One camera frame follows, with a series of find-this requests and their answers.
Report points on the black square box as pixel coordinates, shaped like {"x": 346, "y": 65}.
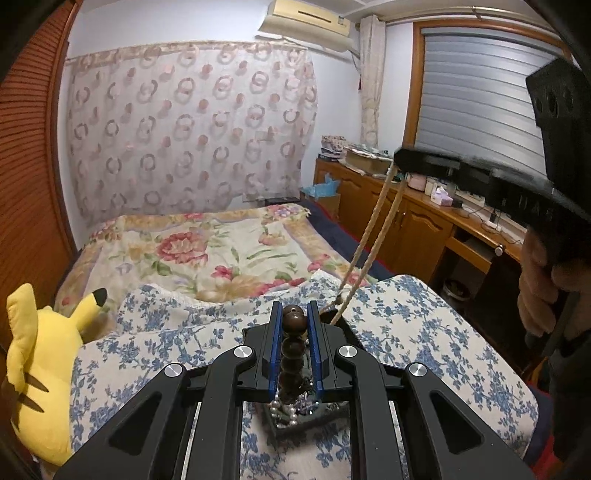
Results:
{"x": 295, "y": 429}

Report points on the cream air conditioner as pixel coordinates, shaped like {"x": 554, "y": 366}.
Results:
{"x": 304, "y": 23}

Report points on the wooden louvered wardrobe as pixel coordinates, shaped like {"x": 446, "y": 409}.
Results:
{"x": 32, "y": 184}

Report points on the wooden window frame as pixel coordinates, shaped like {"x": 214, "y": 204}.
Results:
{"x": 412, "y": 92}

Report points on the grey window blind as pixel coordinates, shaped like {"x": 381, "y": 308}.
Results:
{"x": 471, "y": 101}

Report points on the floral blanket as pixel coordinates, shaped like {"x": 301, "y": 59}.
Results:
{"x": 194, "y": 249}

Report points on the pink thermos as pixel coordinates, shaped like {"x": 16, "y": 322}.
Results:
{"x": 418, "y": 182}

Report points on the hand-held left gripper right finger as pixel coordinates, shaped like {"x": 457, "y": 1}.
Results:
{"x": 315, "y": 350}

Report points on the tissue box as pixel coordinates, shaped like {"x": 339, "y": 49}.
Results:
{"x": 442, "y": 197}

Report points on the yellow plush toy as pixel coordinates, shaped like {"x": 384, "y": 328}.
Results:
{"x": 41, "y": 369}

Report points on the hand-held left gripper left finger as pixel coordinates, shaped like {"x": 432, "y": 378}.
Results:
{"x": 275, "y": 350}

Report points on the navy bed sheet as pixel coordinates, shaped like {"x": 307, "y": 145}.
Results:
{"x": 341, "y": 240}

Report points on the cardboard box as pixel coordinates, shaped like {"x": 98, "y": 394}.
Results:
{"x": 369, "y": 161}

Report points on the stack of patterned cloth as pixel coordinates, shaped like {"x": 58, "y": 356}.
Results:
{"x": 333, "y": 147}

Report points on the cream narrow curtain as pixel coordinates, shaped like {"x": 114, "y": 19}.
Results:
{"x": 371, "y": 83}

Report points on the person's right hand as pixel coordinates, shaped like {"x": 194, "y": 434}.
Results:
{"x": 535, "y": 286}

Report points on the blue floral cloth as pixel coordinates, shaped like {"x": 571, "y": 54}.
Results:
{"x": 415, "y": 332}

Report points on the blue plastic bag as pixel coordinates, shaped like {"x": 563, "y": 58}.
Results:
{"x": 323, "y": 188}

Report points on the wooden cabinet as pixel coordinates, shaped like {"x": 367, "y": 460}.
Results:
{"x": 415, "y": 226}

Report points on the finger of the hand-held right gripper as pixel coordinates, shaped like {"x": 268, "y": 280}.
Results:
{"x": 420, "y": 161}

